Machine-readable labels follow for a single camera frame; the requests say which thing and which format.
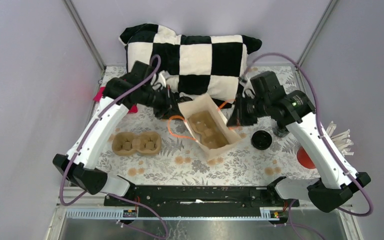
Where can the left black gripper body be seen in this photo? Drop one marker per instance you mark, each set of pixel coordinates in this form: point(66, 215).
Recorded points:
point(161, 100)

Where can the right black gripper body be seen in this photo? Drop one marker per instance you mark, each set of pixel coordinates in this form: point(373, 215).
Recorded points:
point(247, 109)

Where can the stack of black cups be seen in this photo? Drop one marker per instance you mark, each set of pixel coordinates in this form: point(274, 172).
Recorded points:
point(280, 130)

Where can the brown paper bag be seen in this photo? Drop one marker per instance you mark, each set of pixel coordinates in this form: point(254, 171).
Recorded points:
point(202, 103)

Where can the brown cardboard cup carrier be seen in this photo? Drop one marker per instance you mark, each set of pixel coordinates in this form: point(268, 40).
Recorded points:
point(148, 143)

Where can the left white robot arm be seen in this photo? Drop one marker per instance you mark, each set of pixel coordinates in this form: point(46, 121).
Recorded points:
point(78, 165)

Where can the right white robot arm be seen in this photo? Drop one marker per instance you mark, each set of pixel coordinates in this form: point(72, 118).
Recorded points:
point(294, 113)

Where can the pink cloth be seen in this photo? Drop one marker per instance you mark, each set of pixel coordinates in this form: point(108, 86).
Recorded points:
point(99, 95)

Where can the black white checkered pillow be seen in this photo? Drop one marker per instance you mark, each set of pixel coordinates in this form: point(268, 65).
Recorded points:
point(195, 64)

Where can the floral table mat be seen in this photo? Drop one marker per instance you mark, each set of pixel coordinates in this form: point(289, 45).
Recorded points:
point(182, 162)

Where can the red cup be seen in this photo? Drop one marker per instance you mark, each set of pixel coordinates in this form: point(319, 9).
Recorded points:
point(304, 159)

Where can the white wrapped straws bundle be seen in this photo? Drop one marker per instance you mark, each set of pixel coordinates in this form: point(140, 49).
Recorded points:
point(341, 140)

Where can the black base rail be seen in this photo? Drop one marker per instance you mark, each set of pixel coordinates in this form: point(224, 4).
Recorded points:
point(208, 201)

